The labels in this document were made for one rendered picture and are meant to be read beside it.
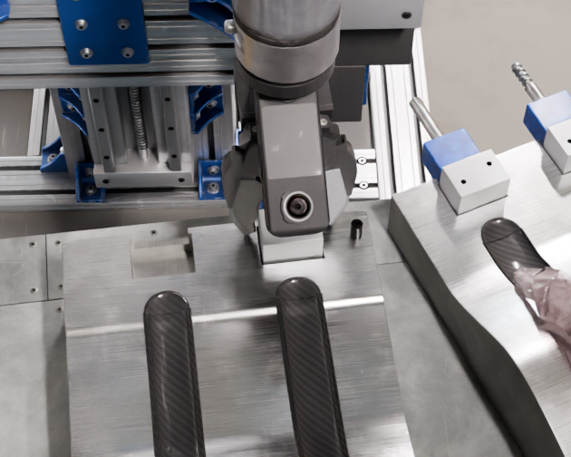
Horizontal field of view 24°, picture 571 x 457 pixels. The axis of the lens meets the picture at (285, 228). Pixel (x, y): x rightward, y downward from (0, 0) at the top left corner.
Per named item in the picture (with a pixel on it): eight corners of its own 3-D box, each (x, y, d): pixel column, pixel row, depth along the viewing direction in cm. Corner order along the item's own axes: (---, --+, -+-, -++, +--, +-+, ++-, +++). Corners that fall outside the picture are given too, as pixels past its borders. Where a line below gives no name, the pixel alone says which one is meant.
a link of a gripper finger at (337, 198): (353, 170, 114) (327, 108, 106) (364, 226, 111) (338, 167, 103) (319, 179, 114) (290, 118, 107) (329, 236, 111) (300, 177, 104)
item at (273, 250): (246, 157, 119) (245, 120, 115) (301, 151, 120) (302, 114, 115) (263, 279, 112) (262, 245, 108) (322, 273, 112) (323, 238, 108)
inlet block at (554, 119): (488, 91, 128) (495, 53, 124) (532, 74, 129) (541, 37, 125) (557, 191, 122) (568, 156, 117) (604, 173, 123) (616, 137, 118)
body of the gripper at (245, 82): (324, 96, 108) (328, -8, 98) (340, 180, 103) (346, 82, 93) (231, 105, 107) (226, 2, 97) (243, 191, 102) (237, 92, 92)
